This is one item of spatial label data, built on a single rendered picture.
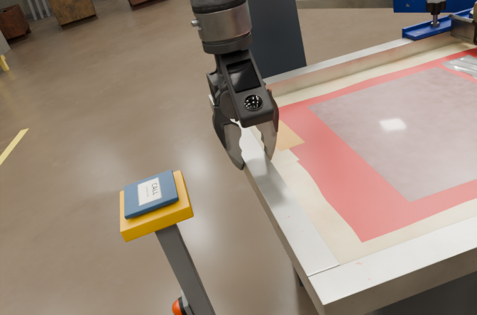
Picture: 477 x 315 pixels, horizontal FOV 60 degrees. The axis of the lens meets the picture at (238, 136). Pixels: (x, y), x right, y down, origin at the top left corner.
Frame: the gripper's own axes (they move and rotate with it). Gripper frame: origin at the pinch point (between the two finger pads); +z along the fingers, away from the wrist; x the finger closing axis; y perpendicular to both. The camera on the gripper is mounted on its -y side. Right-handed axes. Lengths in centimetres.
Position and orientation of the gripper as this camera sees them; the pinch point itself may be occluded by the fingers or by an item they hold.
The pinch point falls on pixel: (255, 160)
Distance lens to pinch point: 65.7
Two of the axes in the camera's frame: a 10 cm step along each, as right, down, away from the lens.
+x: -9.5, 2.9, -1.3
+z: 1.9, 8.5, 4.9
